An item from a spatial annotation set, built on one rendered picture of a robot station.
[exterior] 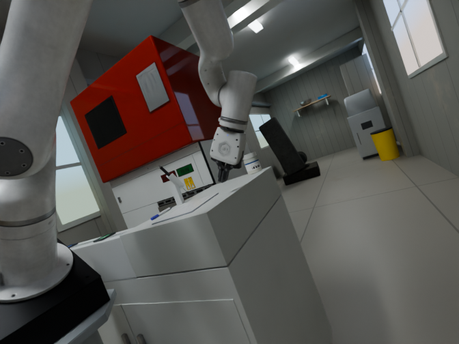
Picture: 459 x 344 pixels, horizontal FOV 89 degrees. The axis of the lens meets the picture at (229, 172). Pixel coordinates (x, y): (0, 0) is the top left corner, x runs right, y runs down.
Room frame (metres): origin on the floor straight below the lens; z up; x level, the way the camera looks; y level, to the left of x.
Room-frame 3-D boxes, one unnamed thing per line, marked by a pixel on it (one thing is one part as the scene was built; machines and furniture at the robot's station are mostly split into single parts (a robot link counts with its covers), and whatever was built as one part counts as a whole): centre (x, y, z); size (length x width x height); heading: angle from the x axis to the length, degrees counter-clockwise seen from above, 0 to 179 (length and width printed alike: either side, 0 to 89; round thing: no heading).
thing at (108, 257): (0.90, 0.62, 0.89); 0.55 x 0.09 x 0.14; 62
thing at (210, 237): (0.93, 0.10, 0.89); 0.62 x 0.35 x 0.14; 152
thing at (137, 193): (1.48, 0.46, 1.02); 0.81 x 0.03 x 0.40; 62
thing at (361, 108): (5.24, -3.29, 0.72); 0.74 x 0.66 x 1.45; 150
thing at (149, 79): (1.76, 0.32, 1.52); 0.81 x 0.75 x 0.60; 62
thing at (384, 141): (4.39, -2.97, 0.29); 0.37 x 0.36 x 0.57; 60
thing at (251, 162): (1.11, -0.12, 1.01); 0.07 x 0.07 x 0.10
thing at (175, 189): (0.98, 0.23, 1.03); 0.06 x 0.04 x 0.13; 152
